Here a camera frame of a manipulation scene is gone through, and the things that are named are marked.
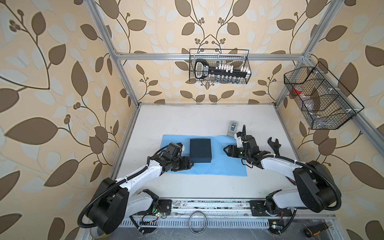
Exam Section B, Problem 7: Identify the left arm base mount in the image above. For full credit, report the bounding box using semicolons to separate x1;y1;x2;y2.
140;197;173;217

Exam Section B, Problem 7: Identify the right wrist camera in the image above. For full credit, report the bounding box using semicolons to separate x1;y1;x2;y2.
234;132;245;148

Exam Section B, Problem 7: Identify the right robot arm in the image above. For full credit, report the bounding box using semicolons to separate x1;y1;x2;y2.
224;132;342;216

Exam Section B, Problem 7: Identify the right wire basket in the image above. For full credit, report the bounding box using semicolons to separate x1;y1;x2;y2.
284;62;364;130

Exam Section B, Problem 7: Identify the black adjustable wrench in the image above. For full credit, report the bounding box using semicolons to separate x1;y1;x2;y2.
268;137;281;156

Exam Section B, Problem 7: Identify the black socket set holder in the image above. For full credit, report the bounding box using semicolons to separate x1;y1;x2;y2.
192;59;252;79

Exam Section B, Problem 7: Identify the dark navy gift box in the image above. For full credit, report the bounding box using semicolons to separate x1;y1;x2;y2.
190;138;212;163

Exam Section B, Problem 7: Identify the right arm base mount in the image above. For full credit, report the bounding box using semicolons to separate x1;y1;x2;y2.
249;200;292;217

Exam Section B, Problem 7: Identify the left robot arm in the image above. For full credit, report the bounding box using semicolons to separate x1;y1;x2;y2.
77;143;194;235

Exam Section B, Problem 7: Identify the back wire basket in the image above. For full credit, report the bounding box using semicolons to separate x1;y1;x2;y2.
189;48;252;85

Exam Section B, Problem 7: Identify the grey cable loop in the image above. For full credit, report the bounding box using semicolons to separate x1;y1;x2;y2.
188;211;208;235

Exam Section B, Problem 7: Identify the wire basket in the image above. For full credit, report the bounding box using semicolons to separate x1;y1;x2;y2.
284;62;364;130
189;48;252;85

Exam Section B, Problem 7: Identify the orange handled screwdriver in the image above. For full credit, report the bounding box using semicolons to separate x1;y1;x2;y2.
303;223;331;238

